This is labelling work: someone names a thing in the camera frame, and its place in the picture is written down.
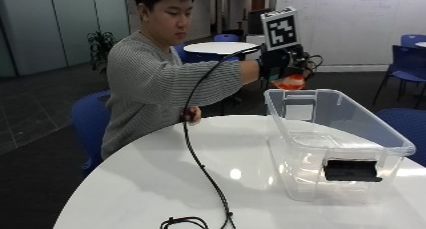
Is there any white marker cube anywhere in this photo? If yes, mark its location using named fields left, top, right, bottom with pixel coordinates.
left=259, top=6, right=299, bottom=52

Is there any white round table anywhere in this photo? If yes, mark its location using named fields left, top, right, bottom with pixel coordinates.
left=182, top=41, right=259, bottom=56

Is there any orange soft toy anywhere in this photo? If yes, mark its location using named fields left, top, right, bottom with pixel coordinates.
left=271, top=74, right=307, bottom=91

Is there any the person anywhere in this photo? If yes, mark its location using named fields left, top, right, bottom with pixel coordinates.
left=99, top=0, right=260, bottom=161

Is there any potted green plant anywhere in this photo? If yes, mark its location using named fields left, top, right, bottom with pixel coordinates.
left=85, top=30, right=117, bottom=75

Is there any clear plastic storage bin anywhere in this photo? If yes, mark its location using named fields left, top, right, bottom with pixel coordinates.
left=262, top=88, right=416, bottom=203

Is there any black cable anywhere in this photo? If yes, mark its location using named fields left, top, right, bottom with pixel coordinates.
left=158, top=44, right=267, bottom=229

